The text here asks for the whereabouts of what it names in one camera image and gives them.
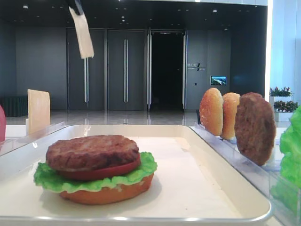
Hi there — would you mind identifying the brown meat patty standing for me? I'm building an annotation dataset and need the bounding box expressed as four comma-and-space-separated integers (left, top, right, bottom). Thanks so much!
234, 92, 276, 166

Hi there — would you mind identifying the clear left long rail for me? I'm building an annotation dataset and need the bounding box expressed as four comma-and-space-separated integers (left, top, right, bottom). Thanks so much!
0, 122, 65, 156

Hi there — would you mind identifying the green lettuce leaf on tray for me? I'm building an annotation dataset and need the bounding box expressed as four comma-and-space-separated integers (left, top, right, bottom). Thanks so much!
34, 152, 158, 193

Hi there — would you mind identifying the dark double door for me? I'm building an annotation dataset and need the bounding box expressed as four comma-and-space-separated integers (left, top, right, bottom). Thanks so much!
67, 29, 104, 110
108, 30, 144, 110

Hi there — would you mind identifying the golden bun half inner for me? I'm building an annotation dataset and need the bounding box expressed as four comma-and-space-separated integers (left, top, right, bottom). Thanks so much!
221, 92, 240, 140

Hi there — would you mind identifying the red tomato slice standing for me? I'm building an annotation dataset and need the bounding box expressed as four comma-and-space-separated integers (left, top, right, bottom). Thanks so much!
0, 106, 6, 142

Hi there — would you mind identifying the white rectangular tray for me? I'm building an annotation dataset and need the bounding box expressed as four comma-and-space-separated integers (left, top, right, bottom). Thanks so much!
0, 125, 273, 226

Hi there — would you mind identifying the wall display screen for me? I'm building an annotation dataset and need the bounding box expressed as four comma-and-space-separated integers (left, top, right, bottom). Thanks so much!
210, 76, 227, 86

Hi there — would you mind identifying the dark double door middle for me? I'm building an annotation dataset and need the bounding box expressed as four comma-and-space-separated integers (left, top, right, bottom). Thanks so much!
108, 30, 144, 110

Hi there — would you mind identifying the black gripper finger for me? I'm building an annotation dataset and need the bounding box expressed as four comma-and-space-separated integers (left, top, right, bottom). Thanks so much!
67, 0, 83, 15

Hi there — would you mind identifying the golden bun half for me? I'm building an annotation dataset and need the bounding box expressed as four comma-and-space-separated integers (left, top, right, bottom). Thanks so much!
199, 88, 223, 136
221, 92, 240, 140

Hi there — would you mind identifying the pale yellow cheese slice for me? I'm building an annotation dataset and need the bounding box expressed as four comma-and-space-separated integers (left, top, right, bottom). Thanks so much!
27, 89, 50, 134

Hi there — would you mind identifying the golden bun half outer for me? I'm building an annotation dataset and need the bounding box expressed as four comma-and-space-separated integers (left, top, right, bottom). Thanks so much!
199, 88, 223, 136

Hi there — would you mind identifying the clear long rail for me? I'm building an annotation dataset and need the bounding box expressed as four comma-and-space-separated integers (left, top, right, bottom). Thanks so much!
191, 123, 301, 226
0, 122, 65, 156

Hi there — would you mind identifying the bottom bun in burger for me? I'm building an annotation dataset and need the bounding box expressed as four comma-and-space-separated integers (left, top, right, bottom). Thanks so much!
60, 174, 154, 205

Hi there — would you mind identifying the dark double door left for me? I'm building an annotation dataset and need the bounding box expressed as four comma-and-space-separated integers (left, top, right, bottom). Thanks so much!
67, 29, 104, 110

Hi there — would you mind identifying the brown meat patty on tray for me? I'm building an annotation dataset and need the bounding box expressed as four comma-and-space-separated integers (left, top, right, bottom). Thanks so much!
46, 135, 140, 171

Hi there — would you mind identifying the red tomato slice in burger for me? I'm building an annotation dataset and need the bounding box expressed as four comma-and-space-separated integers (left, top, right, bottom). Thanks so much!
57, 154, 141, 181

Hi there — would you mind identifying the green lettuce leaf standing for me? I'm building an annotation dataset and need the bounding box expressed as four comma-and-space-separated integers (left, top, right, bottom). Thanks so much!
271, 108, 301, 213

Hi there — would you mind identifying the clear right long rail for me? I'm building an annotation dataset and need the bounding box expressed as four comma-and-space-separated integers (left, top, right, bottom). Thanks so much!
191, 123, 301, 226

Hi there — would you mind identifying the white planter with flowers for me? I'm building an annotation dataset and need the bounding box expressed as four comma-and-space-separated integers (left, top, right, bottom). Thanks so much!
269, 87, 299, 122

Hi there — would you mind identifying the orange cheese slice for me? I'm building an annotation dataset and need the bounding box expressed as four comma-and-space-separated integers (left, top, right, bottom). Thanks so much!
69, 7, 94, 59

